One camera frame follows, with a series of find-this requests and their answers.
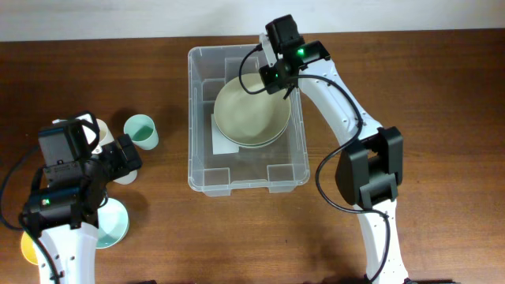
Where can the dark blue bowl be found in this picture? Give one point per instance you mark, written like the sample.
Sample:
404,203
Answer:
253,137

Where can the white label in bin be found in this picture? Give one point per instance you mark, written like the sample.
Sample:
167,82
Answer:
220,144

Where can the clear plastic storage bin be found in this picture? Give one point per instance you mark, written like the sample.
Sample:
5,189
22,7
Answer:
278,167

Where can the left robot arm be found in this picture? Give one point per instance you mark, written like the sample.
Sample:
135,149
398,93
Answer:
61,214

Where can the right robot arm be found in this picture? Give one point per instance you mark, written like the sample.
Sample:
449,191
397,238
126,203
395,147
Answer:
370,165

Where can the cream cup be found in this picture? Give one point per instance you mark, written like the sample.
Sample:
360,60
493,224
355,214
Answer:
105,136

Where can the yellow small bowl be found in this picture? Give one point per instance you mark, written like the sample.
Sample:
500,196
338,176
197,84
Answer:
28,250

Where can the mint green cup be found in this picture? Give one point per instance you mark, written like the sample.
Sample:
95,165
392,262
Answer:
142,131

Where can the beige bowl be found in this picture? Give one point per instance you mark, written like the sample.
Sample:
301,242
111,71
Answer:
234,107

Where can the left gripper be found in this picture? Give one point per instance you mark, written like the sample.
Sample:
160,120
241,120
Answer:
113,151

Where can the grey cup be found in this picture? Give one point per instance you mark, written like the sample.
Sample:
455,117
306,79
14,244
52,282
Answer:
124,176

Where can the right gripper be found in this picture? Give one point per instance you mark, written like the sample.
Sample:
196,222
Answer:
269,83

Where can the mint green small bowl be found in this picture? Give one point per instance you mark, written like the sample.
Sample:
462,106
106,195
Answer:
113,223

